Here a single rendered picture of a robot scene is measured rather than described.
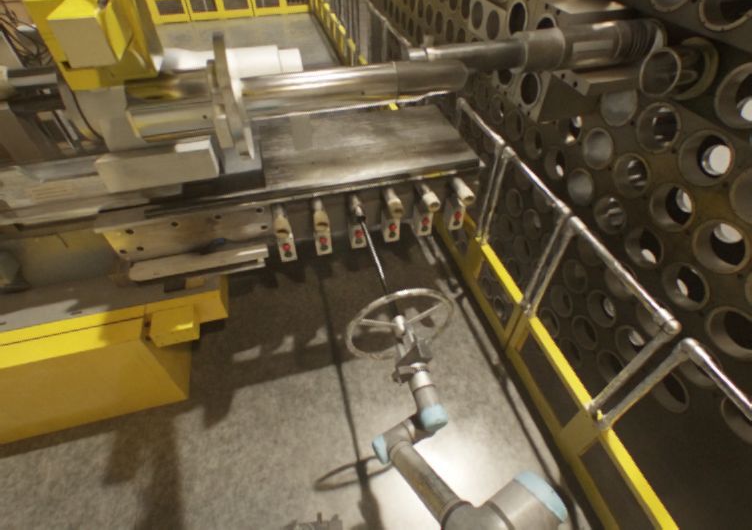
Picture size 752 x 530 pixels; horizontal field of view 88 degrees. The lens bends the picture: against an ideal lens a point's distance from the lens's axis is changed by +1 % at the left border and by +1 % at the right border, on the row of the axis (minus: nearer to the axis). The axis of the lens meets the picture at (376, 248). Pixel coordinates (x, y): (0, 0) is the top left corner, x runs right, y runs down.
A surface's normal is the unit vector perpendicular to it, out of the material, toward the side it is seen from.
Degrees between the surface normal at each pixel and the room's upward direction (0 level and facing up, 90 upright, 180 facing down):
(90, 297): 0
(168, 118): 90
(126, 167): 90
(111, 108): 82
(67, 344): 0
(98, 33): 90
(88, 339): 0
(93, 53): 90
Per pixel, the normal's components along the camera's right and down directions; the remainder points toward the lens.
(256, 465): 0.00, -0.70
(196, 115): 0.26, 0.69
